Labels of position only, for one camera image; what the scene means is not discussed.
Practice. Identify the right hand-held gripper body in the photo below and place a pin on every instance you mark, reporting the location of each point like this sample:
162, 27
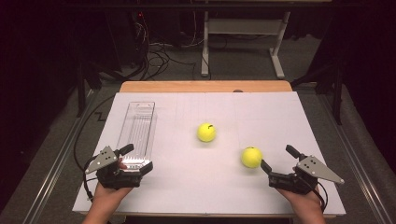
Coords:
317, 171

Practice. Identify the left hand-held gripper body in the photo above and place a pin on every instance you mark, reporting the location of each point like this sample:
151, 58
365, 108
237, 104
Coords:
101, 159

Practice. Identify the yellow tennis ball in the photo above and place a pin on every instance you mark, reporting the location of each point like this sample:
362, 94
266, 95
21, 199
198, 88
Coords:
251, 157
206, 132

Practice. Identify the clear plastic tray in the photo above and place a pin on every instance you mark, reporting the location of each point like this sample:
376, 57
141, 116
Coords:
138, 130

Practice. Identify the person's right hand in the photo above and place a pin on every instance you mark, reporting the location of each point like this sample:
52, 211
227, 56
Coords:
300, 199

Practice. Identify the person's left hand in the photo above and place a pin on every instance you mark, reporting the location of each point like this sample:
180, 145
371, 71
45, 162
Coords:
107, 193

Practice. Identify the white board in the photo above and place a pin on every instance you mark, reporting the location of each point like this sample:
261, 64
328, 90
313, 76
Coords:
202, 180

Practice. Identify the dark metal stand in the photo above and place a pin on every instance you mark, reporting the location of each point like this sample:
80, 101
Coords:
336, 99
81, 93

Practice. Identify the dark round table grommet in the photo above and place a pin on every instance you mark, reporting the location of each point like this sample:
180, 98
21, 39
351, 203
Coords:
238, 90

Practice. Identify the wooden table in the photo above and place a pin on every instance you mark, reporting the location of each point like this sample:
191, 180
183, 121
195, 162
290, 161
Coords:
186, 86

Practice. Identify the dark computer tower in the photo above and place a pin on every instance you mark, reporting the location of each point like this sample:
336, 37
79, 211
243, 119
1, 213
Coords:
127, 34

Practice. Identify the aluminium floor rail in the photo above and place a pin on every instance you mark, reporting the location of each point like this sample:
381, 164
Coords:
59, 161
358, 174

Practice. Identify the white metal desk frame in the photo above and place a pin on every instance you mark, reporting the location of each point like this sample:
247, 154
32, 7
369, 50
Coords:
243, 26

